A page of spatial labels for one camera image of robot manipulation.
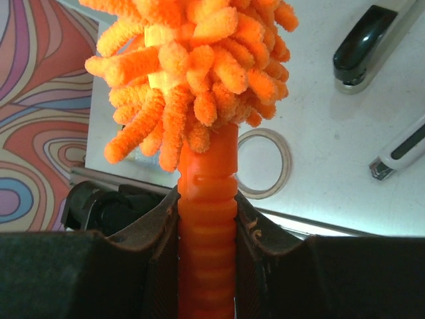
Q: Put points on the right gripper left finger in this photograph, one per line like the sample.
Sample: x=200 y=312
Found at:
x=84 y=274

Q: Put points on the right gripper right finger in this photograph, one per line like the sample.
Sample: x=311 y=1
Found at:
x=281 y=276

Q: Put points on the orange microfiber duster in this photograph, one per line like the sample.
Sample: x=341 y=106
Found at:
x=183 y=75

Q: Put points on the black silver pen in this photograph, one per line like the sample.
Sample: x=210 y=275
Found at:
x=400 y=152

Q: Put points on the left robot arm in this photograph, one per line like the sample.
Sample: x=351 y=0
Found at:
x=92 y=206

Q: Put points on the black white stapler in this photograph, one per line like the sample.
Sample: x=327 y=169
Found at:
x=368 y=45

